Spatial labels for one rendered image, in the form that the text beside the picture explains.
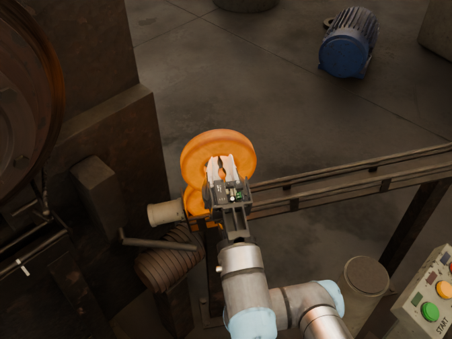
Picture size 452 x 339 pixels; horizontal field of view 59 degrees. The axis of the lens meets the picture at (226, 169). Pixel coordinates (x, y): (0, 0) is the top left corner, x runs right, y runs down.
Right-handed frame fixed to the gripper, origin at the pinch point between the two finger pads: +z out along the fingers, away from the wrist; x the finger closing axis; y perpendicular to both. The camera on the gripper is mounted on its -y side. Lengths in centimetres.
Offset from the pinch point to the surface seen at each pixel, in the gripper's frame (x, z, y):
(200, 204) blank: 4.0, -0.3, -23.0
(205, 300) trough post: 4, -12, -91
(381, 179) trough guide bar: -43.1, -1.9, -20.3
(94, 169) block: 27.9, 9.3, -15.3
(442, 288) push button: -50, -30, -24
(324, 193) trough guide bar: -28.4, -2.0, -23.5
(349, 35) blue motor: -99, 119, -93
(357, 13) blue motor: -115, 144, -101
